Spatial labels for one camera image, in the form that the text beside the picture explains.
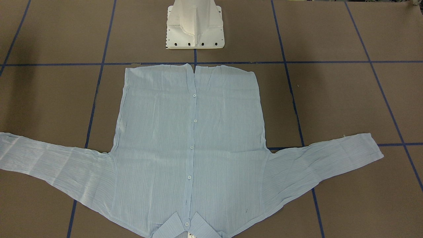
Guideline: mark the light blue button shirt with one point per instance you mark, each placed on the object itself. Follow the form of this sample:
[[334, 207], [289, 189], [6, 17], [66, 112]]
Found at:
[[189, 156]]

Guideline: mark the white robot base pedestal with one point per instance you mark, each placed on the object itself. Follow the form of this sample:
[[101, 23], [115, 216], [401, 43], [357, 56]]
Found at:
[[194, 24]]

